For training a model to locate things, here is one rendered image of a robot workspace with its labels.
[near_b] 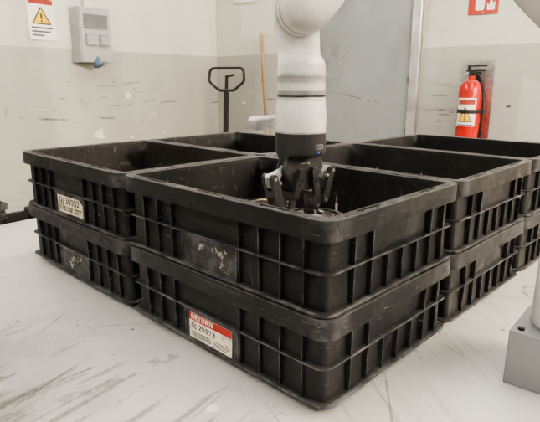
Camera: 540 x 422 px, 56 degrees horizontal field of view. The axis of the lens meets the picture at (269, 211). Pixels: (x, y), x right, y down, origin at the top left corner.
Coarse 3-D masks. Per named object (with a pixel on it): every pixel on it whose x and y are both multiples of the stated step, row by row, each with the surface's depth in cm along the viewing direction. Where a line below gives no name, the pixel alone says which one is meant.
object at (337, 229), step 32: (224, 160) 91; (160, 192) 71; (192, 192) 65; (416, 192) 65; (448, 192) 68; (256, 224) 58; (288, 224) 54; (320, 224) 51; (352, 224) 53; (384, 224) 58
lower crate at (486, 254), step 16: (512, 224) 91; (496, 240) 85; (512, 240) 93; (464, 256) 76; (480, 256) 81; (496, 256) 90; (512, 256) 94; (464, 272) 79; (480, 272) 84; (496, 272) 90; (512, 272) 97; (448, 288) 77; (464, 288) 80; (480, 288) 85; (496, 288) 90; (448, 304) 78; (464, 304) 82; (448, 320) 77
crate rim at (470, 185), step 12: (348, 144) 116; (360, 144) 116; (372, 144) 115; (276, 156) 97; (456, 156) 101; (468, 156) 99; (480, 156) 97; (492, 156) 97; (372, 168) 82; (504, 168) 82; (516, 168) 86; (528, 168) 90; (456, 180) 72; (468, 180) 73; (480, 180) 76; (492, 180) 79; (504, 180) 83; (456, 192) 72; (468, 192) 73
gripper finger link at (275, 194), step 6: (264, 174) 73; (264, 180) 73; (270, 180) 72; (276, 180) 72; (264, 186) 74; (270, 186) 73; (276, 186) 73; (270, 192) 74; (276, 192) 73; (270, 198) 75; (276, 198) 73; (282, 198) 74; (270, 204) 75; (276, 204) 74; (282, 204) 74
